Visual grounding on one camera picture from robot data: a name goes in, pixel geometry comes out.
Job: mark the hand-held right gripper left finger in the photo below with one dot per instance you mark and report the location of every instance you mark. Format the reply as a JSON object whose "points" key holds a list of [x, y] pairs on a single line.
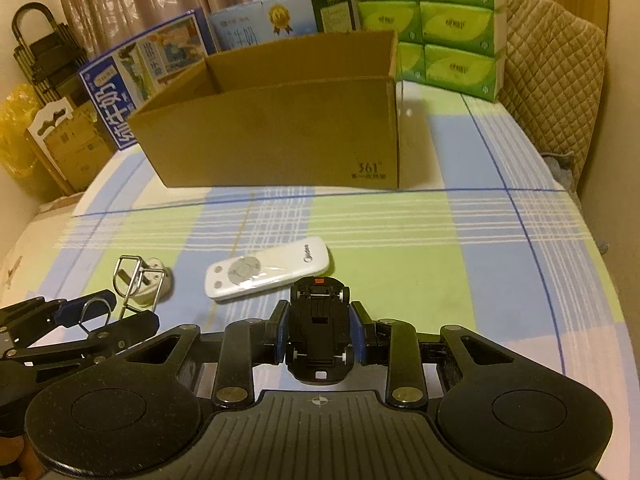
{"points": [[281, 330]]}

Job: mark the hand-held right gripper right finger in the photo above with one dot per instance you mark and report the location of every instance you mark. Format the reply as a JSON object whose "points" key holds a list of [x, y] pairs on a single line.
{"points": [[356, 332]]}

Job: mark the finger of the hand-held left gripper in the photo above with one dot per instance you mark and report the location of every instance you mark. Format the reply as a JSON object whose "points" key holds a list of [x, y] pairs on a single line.
{"points": [[130, 327], [75, 312]]}

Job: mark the black toy car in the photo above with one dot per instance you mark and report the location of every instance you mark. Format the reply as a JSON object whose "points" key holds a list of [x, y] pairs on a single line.
{"points": [[317, 330]]}

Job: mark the brown cardboard box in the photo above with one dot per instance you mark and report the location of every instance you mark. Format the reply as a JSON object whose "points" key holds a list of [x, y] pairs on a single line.
{"points": [[275, 135]]}

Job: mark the white remote control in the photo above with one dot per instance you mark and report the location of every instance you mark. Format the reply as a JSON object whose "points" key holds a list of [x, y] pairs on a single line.
{"points": [[270, 267]]}

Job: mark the yellowish cardboard carton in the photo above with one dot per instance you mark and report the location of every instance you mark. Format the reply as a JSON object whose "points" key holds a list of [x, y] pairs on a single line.
{"points": [[75, 150]]}

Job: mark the yellow plastic bag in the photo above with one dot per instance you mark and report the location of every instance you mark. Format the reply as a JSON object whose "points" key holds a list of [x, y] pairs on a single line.
{"points": [[15, 130]]}

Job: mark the dark blue milk carton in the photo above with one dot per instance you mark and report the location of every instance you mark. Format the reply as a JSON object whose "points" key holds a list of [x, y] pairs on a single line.
{"points": [[140, 75]]}

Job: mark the black folding rack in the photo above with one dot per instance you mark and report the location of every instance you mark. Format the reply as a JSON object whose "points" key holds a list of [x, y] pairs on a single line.
{"points": [[45, 55]]}

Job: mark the beige quilted cover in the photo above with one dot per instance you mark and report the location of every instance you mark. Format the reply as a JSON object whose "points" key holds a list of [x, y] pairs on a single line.
{"points": [[550, 85]]}

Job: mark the light blue milk carton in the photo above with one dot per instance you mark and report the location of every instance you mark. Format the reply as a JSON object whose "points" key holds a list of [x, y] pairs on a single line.
{"points": [[280, 15]]}

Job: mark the stack of green tissue packs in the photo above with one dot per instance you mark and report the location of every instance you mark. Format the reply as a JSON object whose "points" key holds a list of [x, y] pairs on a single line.
{"points": [[450, 25]]}

